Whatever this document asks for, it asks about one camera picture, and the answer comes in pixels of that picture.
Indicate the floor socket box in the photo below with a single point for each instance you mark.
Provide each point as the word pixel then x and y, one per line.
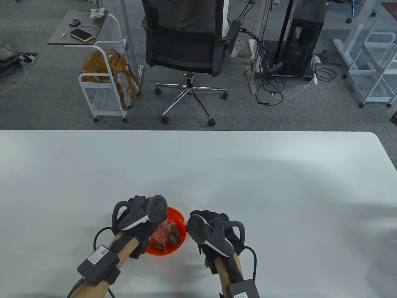
pixel 28 58

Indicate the person's left forearm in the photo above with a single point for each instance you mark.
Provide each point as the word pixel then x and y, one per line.
pixel 124 251

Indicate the dark grey tracking controller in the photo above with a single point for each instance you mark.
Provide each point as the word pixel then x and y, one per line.
pixel 195 228
pixel 156 209

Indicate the black mesh office chair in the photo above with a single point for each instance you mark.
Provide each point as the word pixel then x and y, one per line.
pixel 186 46

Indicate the black computer stand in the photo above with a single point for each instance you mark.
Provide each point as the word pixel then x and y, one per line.
pixel 269 52

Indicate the green white tissue packet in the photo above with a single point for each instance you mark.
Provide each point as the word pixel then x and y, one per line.
pixel 96 12

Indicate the black swivel chair base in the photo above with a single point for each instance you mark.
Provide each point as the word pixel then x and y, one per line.
pixel 349 20

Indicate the white desk pole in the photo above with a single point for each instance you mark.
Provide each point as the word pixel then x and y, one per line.
pixel 128 31

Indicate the white wheeled side table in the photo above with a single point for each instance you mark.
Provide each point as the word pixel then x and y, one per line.
pixel 59 34

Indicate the black device on floor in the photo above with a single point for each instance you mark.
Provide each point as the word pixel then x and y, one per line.
pixel 6 54

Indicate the person's right forearm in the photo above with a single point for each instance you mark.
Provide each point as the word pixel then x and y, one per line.
pixel 228 267

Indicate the smartphone in yellow case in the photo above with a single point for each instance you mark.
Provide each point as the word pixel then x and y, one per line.
pixel 81 34

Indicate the brown leather backpack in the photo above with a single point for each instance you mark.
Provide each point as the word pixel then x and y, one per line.
pixel 99 62

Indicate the white desk leg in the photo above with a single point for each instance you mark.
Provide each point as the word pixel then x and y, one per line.
pixel 262 26

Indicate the white metal rack cart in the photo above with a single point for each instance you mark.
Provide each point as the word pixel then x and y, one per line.
pixel 376 100

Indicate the black computer tower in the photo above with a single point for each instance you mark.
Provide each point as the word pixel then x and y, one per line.
pixel 305 37

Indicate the white slanted desk frame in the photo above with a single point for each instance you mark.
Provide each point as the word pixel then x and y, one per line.
pixel 359 28

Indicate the orange glossy bowl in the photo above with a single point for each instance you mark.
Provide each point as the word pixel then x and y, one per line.
pixel 178 217

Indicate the small black gadget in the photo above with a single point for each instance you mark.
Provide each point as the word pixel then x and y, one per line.
pixel 74 22

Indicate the person's right hand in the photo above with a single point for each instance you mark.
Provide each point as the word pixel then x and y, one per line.
pixel 214 215

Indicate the black wrist sensor box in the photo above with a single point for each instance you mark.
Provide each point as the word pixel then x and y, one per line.
pixel 243 288
pixel 97 264

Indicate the brown perfume bottle cap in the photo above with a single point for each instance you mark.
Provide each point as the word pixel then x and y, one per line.
pixel 172 239
pixel 157 246
pixel 176 230

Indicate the white power strip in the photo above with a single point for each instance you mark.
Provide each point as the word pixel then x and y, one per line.
pixel 315 59

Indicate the person's left hand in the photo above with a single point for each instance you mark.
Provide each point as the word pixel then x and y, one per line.
pixel 144 231

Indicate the brown desk top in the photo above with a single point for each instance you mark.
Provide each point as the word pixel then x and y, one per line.
pixel 391 9

